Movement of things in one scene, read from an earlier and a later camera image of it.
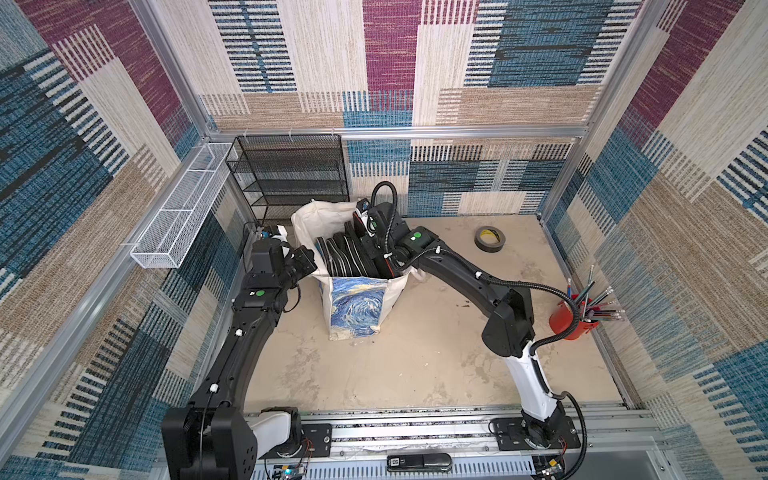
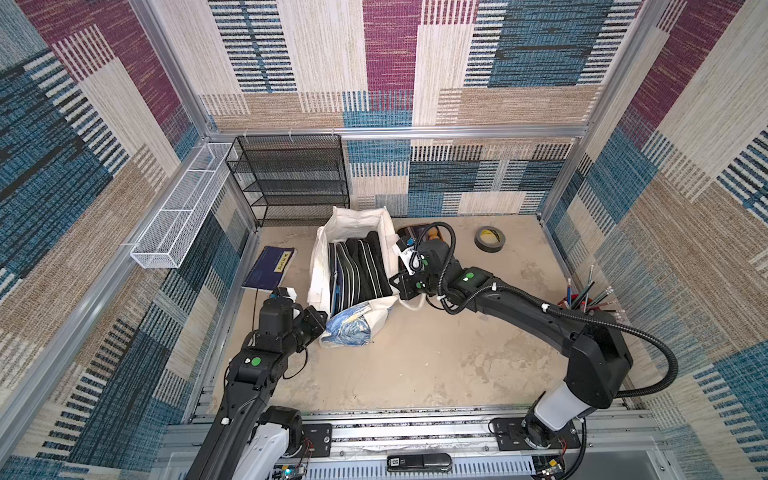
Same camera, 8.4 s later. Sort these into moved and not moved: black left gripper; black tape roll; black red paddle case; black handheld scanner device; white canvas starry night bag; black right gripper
Moved: black right gripper; white canvas starry night bag; black left gripper; black red paddle case
Not moved: black tape roll; black handheld scanner device
